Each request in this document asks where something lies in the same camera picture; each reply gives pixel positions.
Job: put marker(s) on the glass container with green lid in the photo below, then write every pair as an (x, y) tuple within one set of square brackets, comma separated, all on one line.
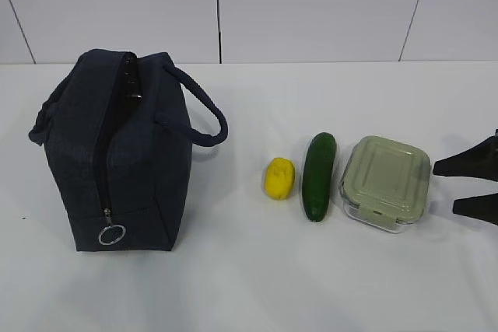
[(385, 184)]

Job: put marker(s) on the green cucumber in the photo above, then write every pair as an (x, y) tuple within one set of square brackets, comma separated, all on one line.
[(317, 172)]

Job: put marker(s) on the navy blue lunch bag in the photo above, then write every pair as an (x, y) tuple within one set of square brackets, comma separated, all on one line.
[(118, 133)]

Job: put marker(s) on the yellow lemon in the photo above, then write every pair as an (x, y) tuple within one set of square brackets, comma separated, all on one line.
[(279, 178)]

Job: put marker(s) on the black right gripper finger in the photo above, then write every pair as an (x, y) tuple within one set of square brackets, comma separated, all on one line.
[(483, 208), (478, 162)]

